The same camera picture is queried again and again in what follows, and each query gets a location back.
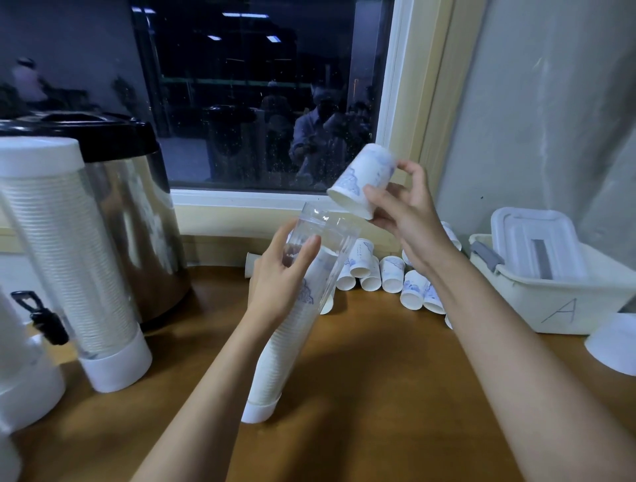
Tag white framed window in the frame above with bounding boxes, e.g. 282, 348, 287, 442
0, 0, 488, 240

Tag nested stack of paper cups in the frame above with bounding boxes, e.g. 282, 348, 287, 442
246, 246, 341, 407
0, 298, 46, 383
0, 177, 138, 359

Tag white plastic lid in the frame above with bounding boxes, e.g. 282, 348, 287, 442
491, 207, 590, 281

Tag translucent plastic box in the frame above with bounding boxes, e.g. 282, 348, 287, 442
467, 233, 636, 336

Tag person's left hand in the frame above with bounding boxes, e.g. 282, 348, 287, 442
246, 220, 323, 334

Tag person's right forearm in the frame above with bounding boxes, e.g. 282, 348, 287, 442
429, 250, 636, 482

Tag pile of paper cups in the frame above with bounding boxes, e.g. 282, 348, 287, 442
244, 220, 463, 331

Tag person's left forearm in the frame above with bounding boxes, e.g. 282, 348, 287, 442
131, 320, 284, 482

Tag stainless steel water dispenser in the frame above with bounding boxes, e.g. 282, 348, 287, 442
0, 111, 193, 346

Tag single blue-printed paper cup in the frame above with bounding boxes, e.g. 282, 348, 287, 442
327, 143, 398, 220

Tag white tube cap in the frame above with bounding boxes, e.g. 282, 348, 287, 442
0, 136, 87, 180

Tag person's right hand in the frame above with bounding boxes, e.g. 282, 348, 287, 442
364, 161, 458, 274

